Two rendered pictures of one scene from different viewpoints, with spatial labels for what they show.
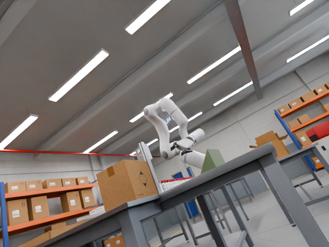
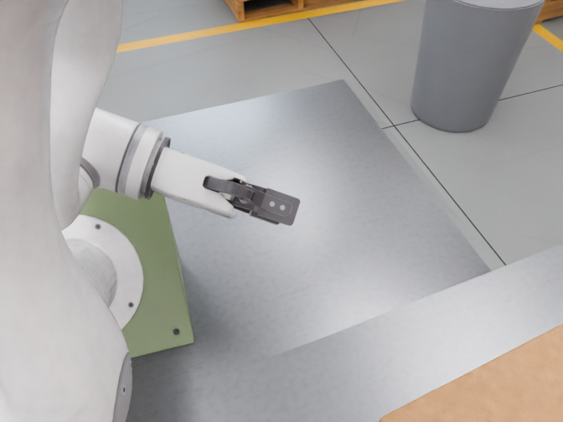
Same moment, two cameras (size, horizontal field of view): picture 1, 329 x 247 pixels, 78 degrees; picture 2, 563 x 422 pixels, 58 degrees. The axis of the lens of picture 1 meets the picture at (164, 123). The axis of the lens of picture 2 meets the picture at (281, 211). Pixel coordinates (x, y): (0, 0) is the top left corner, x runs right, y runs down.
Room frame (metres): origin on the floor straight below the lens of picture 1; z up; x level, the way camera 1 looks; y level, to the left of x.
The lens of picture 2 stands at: (1.68, 0.29, 1.53)
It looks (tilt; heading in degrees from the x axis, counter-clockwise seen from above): 48 degrees down; 227
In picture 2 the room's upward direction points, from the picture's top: straight up
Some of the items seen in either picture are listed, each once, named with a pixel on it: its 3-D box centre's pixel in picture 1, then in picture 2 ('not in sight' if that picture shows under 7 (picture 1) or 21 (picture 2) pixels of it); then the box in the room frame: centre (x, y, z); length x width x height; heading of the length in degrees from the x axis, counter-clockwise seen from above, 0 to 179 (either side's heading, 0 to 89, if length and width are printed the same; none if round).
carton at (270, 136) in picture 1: (270, 147); not in sight; (3.07, -1.28, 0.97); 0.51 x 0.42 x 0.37; 73
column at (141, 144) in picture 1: (151, 170); not in sight; (2.16, 0.33, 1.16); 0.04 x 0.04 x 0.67; 70
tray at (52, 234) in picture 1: (59, 234); not in sight; (1.23, 0.81, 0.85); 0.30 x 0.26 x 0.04; 160
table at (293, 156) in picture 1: (296, 179); not in sight; (3.82, -1.68, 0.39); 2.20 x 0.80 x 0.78; 157
